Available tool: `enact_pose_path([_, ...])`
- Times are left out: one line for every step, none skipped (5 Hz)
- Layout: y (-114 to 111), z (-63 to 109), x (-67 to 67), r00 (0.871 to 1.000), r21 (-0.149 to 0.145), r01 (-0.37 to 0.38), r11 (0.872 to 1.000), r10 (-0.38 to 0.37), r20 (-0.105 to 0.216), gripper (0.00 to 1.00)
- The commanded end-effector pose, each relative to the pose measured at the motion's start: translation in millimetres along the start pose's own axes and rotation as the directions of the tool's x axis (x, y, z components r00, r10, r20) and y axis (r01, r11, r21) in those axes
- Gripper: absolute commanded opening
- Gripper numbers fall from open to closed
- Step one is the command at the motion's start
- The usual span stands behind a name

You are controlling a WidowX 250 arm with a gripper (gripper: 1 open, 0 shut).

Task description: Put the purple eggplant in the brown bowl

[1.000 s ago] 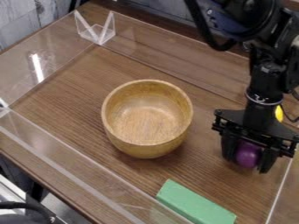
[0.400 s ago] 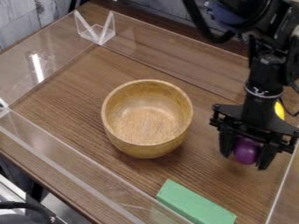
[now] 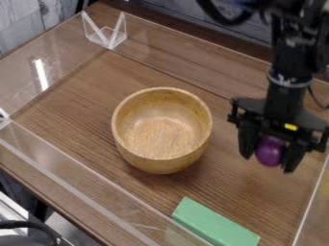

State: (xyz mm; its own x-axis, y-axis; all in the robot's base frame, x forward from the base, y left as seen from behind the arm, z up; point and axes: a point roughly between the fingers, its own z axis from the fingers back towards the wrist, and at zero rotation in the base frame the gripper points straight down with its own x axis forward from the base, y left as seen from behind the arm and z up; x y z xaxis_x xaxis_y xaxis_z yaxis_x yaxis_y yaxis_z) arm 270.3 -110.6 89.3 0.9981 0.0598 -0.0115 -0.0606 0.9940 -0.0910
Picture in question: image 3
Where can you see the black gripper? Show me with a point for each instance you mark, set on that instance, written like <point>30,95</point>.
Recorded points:
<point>305,131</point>

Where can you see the purple toy eggplant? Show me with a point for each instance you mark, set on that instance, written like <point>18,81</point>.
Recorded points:
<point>269,150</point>

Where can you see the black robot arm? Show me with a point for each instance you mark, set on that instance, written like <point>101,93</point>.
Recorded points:
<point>300,42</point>

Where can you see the brown wooden bowl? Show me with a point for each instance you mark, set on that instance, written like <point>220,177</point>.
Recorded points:
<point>162,126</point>

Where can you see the green rectangular block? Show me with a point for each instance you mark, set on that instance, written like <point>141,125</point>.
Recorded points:
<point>217,229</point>

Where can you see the clear acrylic barrier wall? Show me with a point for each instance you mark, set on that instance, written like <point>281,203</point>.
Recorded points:
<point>62,84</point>

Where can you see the clear acrylic corner bracket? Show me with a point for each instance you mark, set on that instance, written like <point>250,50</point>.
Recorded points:
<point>107,37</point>

